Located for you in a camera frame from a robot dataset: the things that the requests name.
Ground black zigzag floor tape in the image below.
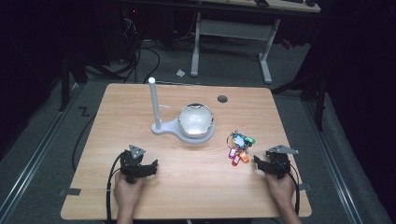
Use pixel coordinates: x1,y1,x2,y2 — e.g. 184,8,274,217
78,105,92,118

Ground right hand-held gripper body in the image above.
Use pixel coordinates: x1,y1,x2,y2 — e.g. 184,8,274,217
264,144,300,180

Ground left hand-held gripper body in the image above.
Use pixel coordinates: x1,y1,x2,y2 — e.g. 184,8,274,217
119,144,154,185

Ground desk with white metal frame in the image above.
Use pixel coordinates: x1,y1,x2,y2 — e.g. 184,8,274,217
189,0,322,86

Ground metal floor rail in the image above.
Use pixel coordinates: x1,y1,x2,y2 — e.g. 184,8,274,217
0,83,86,217
302,98,364,224

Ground black metal stand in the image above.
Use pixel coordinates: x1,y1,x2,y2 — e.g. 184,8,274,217
57,50,90,113
271,73,329,133

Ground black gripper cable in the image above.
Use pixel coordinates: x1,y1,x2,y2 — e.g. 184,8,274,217
106,151,126,224
279,159,302,217

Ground person's right hand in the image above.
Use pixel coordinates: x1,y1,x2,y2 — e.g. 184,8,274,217
264,172,297,207

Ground thin black floor cable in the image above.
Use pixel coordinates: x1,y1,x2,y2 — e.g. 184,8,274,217
71,111,98,173

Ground small red object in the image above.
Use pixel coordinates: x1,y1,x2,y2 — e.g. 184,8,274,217
280,38,294,51

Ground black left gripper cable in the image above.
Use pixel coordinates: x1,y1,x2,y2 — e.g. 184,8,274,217
106,151,126,224

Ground shiny silver bowl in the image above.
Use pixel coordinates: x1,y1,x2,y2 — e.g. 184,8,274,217
177,103,216,140

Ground key ring with colourful tags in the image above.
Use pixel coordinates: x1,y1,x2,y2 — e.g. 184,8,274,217
226,130,257,168

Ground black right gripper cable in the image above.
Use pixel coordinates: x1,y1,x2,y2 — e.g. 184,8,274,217
279,159,302,217

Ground person's left hand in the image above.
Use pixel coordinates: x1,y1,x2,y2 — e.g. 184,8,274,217
113,171,146,210

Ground white stand with pole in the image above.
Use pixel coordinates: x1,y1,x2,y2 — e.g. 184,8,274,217
148,77,217,145

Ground black floor cables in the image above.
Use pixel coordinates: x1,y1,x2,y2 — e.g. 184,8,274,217
118,38,162,85

